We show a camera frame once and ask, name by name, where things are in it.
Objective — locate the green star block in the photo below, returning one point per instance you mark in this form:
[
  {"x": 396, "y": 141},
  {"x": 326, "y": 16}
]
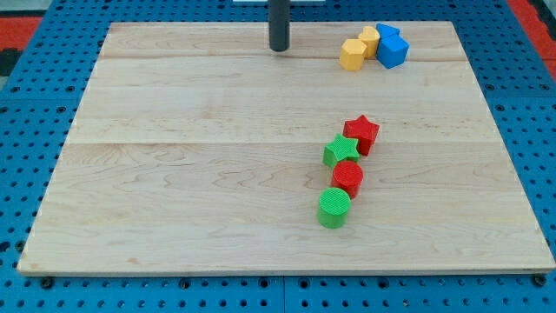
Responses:
[{"x": 340, "y": 149}]

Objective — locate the red cylinder block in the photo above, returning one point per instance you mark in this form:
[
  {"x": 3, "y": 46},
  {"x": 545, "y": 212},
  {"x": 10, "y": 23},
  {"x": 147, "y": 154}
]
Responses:
[{"x": 347, "y": 176}]

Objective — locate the green cylinder block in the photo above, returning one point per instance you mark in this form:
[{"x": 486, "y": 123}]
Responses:
[{"x": 334, "y": 205}]

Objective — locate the wooden board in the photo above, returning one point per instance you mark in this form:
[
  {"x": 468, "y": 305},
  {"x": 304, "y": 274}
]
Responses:
[{"x": 197, "y": 151}]

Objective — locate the red star block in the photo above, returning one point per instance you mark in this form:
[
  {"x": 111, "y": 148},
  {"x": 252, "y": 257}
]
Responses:
[{"x": 365, "y": 131}]

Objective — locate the yellow hexagon block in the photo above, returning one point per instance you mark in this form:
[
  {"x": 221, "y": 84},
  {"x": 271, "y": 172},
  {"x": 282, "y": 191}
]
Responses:
[{"x": 352, "y": 54}]

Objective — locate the yellow heart block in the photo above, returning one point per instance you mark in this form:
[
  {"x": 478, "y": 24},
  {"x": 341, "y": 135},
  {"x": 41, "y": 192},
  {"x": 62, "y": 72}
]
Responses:
[{"x": 371, "y": 37}]

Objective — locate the blue cube block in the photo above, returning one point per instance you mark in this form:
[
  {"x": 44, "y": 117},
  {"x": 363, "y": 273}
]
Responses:
[{"x": 392, "y": 51}]

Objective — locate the blue triangle block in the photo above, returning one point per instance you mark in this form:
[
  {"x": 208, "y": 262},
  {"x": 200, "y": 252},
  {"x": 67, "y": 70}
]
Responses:
[{"x": 386, "y": 30}]

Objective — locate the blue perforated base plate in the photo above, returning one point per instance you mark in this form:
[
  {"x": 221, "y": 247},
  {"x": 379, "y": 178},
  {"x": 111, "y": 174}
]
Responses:
[{"x": 40, "y": 98}]

